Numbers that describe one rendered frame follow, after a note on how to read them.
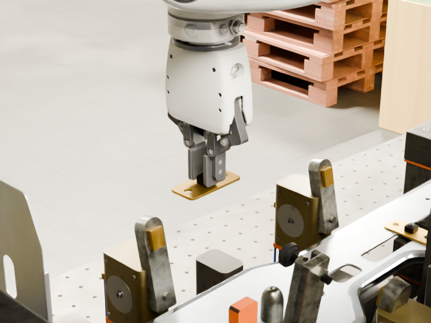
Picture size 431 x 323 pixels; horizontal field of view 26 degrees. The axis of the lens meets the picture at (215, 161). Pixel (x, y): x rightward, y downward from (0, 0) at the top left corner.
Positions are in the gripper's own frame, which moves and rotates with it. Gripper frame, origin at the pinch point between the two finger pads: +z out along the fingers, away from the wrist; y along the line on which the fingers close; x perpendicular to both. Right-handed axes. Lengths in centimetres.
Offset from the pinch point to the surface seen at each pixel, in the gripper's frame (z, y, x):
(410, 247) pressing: 28, -3, -42
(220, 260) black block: 28.6, 17.1, -19.9
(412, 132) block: 25, 19, -76
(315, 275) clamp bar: 7.5, -17.4, 0.8
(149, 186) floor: 127, 197, -163
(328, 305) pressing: 27.6, -3.6, -20.4
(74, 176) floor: 127, 227, -147
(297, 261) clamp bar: 6.1, -15.5, 1.7
